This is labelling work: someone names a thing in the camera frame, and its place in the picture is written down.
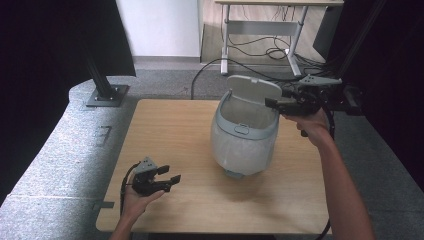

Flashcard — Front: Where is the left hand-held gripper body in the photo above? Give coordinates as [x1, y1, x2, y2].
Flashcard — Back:
[131, 156, 166, 197]

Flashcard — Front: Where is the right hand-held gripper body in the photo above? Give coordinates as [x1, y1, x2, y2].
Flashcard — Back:
[284, 74, 343, 117]

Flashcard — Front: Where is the white grey lidded trash bin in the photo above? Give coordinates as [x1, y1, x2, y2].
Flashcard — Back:
[209, 74, 284, 180]

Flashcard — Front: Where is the person's left hand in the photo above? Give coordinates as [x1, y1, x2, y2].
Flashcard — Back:
[122, 188, 166, 221]

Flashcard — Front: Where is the person's right hand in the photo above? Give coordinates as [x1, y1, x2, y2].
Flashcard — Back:
[282, 108, 331, 148]

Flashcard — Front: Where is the dark panel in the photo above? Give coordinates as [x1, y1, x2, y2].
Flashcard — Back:
[313, 6, 344, 62]

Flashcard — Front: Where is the white height-adjustable desk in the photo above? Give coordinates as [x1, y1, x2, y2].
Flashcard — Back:
[214, 0, 345, 78]

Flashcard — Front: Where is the black curtain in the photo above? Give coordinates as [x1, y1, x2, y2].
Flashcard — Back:
[0, 0, 137, 204]
[333, 0, 424, 194]

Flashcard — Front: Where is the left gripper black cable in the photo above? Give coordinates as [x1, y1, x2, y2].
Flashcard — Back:
[119, 161, 141, 215]

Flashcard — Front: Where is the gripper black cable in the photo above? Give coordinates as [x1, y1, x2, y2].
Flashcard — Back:
[315, 105, 336, 240]
[119, 161, 141, 215]

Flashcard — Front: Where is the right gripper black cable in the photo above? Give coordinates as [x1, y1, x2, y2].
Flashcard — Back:
[315, 105, 336, 240]

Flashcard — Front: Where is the tangle of black cables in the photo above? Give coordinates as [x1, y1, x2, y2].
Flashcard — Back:
[226, 6, 334, 91]

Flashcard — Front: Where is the black metal frame stand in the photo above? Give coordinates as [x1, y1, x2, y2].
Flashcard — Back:
[319, 0, 389, 116]

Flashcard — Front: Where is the long black floor cable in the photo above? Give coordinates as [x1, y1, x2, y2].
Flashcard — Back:
[190, 58, 298, 100]

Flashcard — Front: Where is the black stand with base plate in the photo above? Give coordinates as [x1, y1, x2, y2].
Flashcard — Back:
[79, 43, 130, 108]

